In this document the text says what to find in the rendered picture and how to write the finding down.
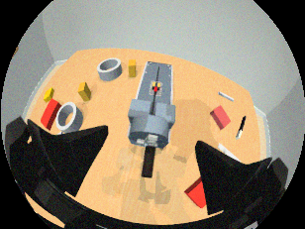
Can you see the red rectangular block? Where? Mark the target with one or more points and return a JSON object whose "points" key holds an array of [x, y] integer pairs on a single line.
{"points": [[220, 117], [196, 193], [50, 113]]}

